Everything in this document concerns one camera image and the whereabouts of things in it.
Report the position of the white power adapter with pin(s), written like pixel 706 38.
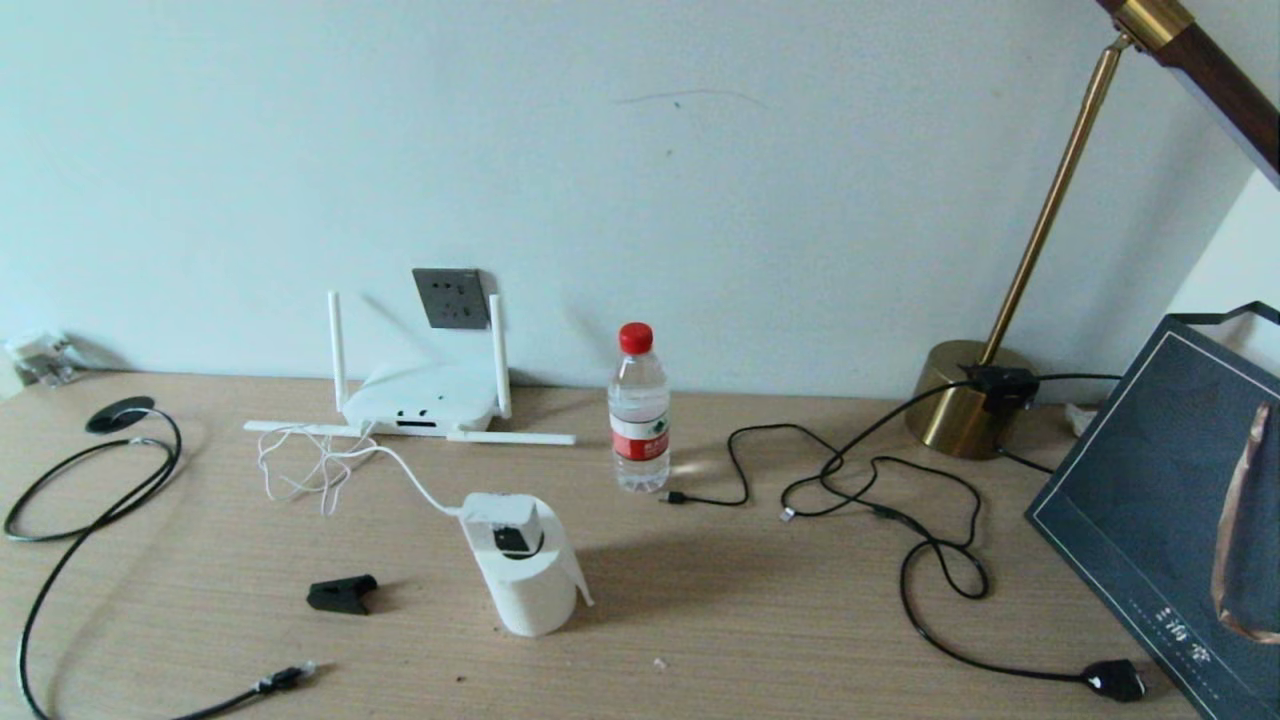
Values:
pixel 495 515

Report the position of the white router with antennas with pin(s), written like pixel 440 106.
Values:
pixel 420 400

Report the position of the clear water bottle red cap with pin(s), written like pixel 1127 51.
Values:
pixel 640 420

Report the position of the white toilet paper roll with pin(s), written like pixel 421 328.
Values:
pixel 530 590

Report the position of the brass desk lamp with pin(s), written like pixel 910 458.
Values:
pixel 955 410

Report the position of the small black plastic clip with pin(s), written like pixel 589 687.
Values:
pixel 340 596

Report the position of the small white crumpled item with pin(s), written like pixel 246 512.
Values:
pixel 1082 418

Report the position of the dark blue gift bag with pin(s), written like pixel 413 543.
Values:
pixel 1130 480

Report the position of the black round desk grommet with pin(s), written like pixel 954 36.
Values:
pixel 118 415

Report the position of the clear plastic item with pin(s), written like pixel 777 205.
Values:
pixel 40 360

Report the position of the grey wall socket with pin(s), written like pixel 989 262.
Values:
pixel 450 298

